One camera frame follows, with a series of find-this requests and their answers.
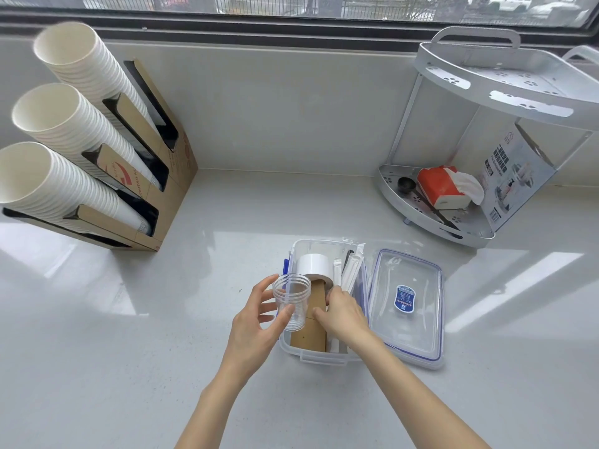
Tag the person's left hand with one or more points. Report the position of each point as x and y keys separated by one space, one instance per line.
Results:
x=245 y=331

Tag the person's right hand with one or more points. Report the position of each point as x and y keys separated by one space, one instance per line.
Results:
x=346 y=317

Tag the person's right thumb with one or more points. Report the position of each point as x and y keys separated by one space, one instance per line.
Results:
x=320 y=315

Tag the person's left thumb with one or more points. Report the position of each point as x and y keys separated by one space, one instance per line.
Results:
x=285 y=320

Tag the clear plastic cup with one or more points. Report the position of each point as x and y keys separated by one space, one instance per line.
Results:
x=294 y=299

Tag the brown paper cup stack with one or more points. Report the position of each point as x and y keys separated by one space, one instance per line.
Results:
x=310 y=336

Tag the person's left forearm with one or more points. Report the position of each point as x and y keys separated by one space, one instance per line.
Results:
x=217 y=411

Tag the person's right forearm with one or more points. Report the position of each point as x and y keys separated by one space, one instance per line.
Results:
x=416 y=402

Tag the clear plastic storage box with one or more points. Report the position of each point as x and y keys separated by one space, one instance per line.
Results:
x=323 y=357

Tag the bundle of wrapped straws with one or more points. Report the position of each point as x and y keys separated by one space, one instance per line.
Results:
x=352 y=271

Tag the clear lid with blue rim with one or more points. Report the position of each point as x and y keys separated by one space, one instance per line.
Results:
x=407 y=341

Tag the black measuring spoon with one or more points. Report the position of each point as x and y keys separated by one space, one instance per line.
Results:
x=406 y=183

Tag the red tissue pack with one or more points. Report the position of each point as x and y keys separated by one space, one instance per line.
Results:
x=437 y=186

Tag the brown cardboard cup holder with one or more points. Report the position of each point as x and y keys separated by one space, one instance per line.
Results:
x=180 y=172

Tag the printed cardboard packaging box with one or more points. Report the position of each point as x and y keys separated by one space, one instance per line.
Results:
x=514 y=182

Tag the stack of white paper cups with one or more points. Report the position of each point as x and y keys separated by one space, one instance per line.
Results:
x=89 y=65
x=70 y=130
x=51 y=191

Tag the white two-tier metal rack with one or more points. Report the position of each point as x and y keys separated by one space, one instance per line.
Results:
x=472 y=74

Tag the white vehicle outside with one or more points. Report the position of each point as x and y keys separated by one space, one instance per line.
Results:
x=505 y=2

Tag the dark window frame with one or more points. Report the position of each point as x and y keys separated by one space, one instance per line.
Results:
x=280 y=27

